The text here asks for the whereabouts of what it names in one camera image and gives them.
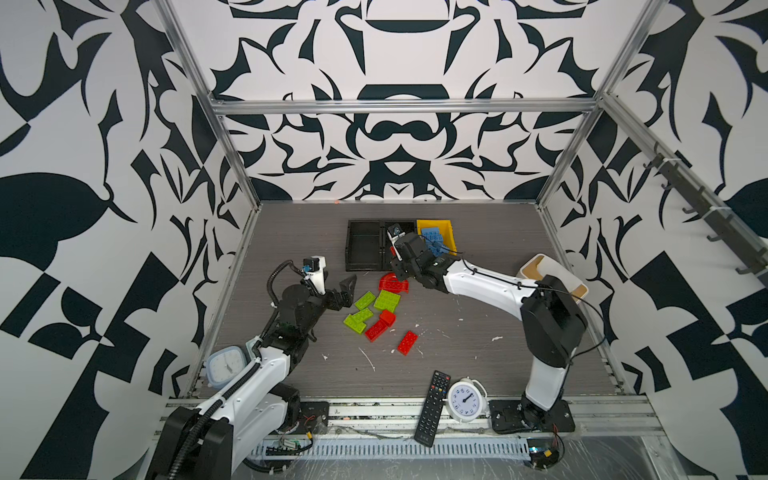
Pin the blue square clock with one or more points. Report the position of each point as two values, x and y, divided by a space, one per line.
224 365

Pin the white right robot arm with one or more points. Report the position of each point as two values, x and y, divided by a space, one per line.
553 326

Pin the red lego pair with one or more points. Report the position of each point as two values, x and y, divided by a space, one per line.
385 322

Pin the black remote control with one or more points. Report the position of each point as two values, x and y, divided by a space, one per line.
429 418

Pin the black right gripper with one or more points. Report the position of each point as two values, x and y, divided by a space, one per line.
396 268

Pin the green small lego brick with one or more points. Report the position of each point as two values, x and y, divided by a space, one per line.
365 301

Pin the green L-shaped lego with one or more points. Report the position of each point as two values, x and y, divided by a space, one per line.
357 321

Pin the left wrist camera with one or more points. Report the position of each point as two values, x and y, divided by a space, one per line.
314 273

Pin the black middle storage bin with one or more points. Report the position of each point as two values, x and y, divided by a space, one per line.
406 225

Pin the white alarm clock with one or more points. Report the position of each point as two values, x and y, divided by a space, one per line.
467 400

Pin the blue lego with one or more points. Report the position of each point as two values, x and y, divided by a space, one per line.
434 240

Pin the yellow storage bin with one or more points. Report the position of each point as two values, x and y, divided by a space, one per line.
446 230

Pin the red lego brick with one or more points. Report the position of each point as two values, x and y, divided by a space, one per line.
402 287
407 343

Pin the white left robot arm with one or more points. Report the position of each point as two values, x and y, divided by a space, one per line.
211 440

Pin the white cable duct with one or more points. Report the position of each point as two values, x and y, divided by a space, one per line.
515 449

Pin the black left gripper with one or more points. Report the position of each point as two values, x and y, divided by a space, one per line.
342 297

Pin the green square lego plate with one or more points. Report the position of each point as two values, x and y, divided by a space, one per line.
387 301

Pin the red arch lego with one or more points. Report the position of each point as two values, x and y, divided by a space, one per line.
388 282

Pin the black storage bin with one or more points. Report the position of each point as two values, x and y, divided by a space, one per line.
363 248
406 225

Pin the wall hook rack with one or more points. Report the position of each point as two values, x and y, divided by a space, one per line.
704 204

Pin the white tissue box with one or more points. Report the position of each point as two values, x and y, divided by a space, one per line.
541 265

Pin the black left storage bin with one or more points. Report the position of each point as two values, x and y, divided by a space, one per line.
363 248

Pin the red lego brick front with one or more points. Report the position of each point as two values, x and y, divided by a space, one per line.
407 343

